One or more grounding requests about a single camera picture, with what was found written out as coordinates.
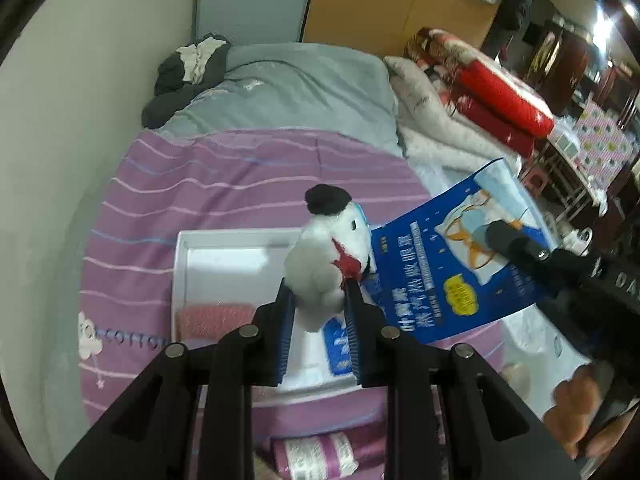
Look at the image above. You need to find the person's right hand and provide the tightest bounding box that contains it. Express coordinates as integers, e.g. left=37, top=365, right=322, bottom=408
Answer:
left=544, top=362, right=640, bottom=461

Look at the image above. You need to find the grey quilt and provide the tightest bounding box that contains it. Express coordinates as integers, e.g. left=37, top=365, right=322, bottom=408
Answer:
left=150, top=42, right=407, bottom=159

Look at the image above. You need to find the patterned table cloth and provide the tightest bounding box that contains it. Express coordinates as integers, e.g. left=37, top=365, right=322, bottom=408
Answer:
left=571, top=100, right=637, bottom=187

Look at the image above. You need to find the pink sparkly pouch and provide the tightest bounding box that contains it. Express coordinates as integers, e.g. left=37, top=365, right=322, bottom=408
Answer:
left=177, top=302, right=259, bottom=347

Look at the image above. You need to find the grey door panel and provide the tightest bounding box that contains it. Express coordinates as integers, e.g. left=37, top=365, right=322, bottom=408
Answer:
left=195, top=0, right=321, bottom=49

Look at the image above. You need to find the white mug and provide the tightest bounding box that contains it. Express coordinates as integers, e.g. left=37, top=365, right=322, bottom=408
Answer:
left=562, top=227, right=594, bottom=257

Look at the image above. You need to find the white tray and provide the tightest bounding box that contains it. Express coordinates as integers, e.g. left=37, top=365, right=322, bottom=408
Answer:
left=172, top=227, right=362, bottom=405

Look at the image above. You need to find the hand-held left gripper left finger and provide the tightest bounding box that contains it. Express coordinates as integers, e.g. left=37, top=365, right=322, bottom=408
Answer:
left=55, top=277, right=298, bottom=480

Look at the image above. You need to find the dark wooden cabinet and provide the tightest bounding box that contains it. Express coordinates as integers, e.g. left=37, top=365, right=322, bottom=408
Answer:
left=524, top=16, right=609, bottom=117

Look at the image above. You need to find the beige quilt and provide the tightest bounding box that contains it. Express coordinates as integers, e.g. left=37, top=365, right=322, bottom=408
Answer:
left=382, top=55, right=524, bottom=177

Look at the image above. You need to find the wooden wardrobe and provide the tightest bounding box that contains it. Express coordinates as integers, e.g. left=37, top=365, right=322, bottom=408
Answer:
left=302, top=0, right=517, bottom=59

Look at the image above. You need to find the dark grey garment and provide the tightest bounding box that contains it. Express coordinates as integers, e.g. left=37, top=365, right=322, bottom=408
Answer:
left=141, top=34, right=234, bottom=129

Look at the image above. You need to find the white plush toy black hat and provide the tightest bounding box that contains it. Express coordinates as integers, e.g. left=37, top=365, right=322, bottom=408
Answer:
left=283, top=185, right=377, bottom=334

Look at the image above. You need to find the purple striped bedsheet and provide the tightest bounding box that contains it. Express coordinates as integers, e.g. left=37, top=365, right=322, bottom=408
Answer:
left=77, top=127, right=507, bottom=480

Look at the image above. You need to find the red stool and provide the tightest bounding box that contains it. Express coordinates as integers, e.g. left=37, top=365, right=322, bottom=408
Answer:
left=517, top=164, right=549, bottom=197

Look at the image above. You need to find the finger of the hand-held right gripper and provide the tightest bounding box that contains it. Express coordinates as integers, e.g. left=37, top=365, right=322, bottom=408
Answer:
left=481, top=220, right=568, bottom=286

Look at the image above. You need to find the purple white tissue packet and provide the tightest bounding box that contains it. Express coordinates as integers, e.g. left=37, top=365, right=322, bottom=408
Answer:
left=272, top=430, right=362, bottom=480

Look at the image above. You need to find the small blue face mask packet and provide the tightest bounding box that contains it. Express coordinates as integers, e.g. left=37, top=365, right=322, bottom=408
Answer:
left=322, top=312, right=359, bottom=377

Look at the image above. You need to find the red rolled quilt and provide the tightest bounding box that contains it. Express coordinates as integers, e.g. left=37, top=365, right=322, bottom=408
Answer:
left=403, top=27, right=556, bottom=159

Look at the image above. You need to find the large blue packet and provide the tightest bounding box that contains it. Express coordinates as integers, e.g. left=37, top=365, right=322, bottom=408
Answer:
left=362, top=157, right=560, bottom=347

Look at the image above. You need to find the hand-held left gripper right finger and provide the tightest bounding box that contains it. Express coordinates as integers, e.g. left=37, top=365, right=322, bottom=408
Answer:
left=342, top=280, right=583, bottom=480

